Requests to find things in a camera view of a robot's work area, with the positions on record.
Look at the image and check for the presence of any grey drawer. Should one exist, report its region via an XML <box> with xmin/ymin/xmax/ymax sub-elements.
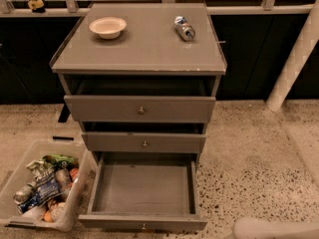
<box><xmin>79</xmin><ymin>152</ymin><xmax>206</xmax><ymax>231</ymax></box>
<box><xmin>65</xmin><ymin>76</ymin><xmax>215</xmax><ymax>123</ymax></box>
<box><xmin>82</xmin><ymin>122</ymin><xmax>206</xmax><ymax>153</ymax></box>

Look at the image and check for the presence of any grey top drawer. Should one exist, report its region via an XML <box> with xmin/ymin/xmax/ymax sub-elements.
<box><xmin>65</xmin><ymin>76</ymin><xmax>215</xmax><ymax>123</ymax></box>

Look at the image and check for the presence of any silver can in bin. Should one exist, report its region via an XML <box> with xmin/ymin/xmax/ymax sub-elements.
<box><xmin>13</xmin><ymin>181</ymin><xmax>36</xmax><ymax>204</ymax></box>

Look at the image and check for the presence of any orange fruit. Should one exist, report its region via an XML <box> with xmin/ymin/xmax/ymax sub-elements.
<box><xmin>44</xmin><ymin>210</ymin><xmax>54</xmax><ymax>223</ymax></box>

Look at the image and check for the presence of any white bowl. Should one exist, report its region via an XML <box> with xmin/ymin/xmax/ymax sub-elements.
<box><xmin>89</xmin><ymin>17</ymin><xmax>127</xmax><ymax>40</ymax></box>

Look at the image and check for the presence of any grey drawer cabinet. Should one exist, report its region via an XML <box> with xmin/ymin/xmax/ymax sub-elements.
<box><xmin>49</xmin><ymin>2</ymin><xmax>228</xmax><ymax>166</ymax></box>

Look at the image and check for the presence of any grey middle drawer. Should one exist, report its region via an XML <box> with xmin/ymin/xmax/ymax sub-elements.
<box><xmin>82</xmin><ymin>122</ymin><xmax>206</xmax><ymax>153</ymax></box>

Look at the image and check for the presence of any grey bottom drawer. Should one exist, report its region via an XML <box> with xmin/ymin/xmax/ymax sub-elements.
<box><xmin>79</xmin><ymin>152</ymin><xmax>206</xmax><ymax>231</ymax></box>

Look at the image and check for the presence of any blue snack bag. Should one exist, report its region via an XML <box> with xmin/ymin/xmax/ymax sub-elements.
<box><xmin>35</xmin><ymin>172</ymin><xmax>60</xmax><ymax>205</ymax></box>

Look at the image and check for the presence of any white diagonal pillar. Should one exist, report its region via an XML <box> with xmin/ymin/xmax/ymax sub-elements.
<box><xmin>266</xmin><ymin>0</ymin><xmax>319</xmax><ymax>112</ymax></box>

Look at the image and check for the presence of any yellow black toy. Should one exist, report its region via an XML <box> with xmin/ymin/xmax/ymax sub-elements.
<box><xmin>28</xmin><ymin>0</ymin><xmax>46</xmax><ymax>13</ymax></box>

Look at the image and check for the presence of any crushed silver can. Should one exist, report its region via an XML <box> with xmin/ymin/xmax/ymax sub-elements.
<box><xmin>174</xmin><ymin>16</ymin><xmax>195</xmax><ymax>41</ymax></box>

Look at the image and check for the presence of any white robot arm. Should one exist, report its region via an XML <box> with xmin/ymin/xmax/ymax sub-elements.
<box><xmin>232</xmin><ymin>218</ymin><xmax>319</xmax><ymax>239</ymax></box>

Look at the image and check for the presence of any clear plastic bin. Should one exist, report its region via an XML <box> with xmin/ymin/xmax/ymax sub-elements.
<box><xmin>0</xmin><ymin>140</ymin><xmax>89</xmax><ymax>231</ymax></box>

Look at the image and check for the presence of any green snack bag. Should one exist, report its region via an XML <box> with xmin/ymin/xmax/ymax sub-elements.
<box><xmin>43</xmin><ymin>154</ymin><xmax>79</xmax><ymax>170</ymax></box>

